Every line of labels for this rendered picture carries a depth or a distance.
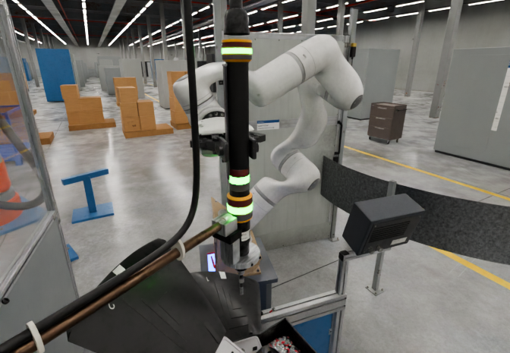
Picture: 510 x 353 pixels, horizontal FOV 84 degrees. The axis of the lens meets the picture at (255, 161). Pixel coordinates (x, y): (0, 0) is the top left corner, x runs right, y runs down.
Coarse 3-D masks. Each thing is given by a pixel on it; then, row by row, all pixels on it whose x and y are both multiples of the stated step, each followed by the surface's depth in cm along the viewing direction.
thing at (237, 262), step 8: (224, 224) 44; (232, 224) 46; (224, 232) 45; (232, 232) 46; (240, 232) 47; (224, 240) 46; (232, 240) 46; (224, 248) 48; (232, 248) 47; (256, 248) 53; (224, 256) 49; (232, 256) 48; (248, 256) 51; (256, 256) 51; (232, 264) 48; (240, 264) 49; (248, 264) 49
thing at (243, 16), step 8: (232, 0) 38; (240, 0) 38; (232, 8) 38; (240, 8) 38; (224, 16) 39; (232, 16) 38; (240, 16) 38; (224, 24) 39; (232, 24) 38; (240, 24) 38; (248, 24) 39; (224, 32) 39; (232, 32) 39; (240, 32) 39; (248, 32) 40; (240, 224) 48; (248, 224) 49; (248, 232) 49; (240, 240) 49; (248, 240) 50; (240, 248) 50; (248, 248) 51; (240, 256) 50
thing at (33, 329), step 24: (192, 24) 33; (192, 48) 34; (192, 72) 35; (192, 96) 36; (192, 120) 36; (192, 144) 38; (192, 192) 39; (192, 216) 39; (168, 240) 38; (144, 264) 34; (96, 288) 30; (72, 312) 28; (24, 336) 25
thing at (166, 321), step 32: (128, 256) 52; (160, 256) 55; (160, 288) 51; (192, 288) 54; (96, 320) 43; (128, 320) 45; (160, 320) 48; (192, 320) 51; (96, 352) 41; (128, 352) 43; (160, 352) 46; (192, 352) 48
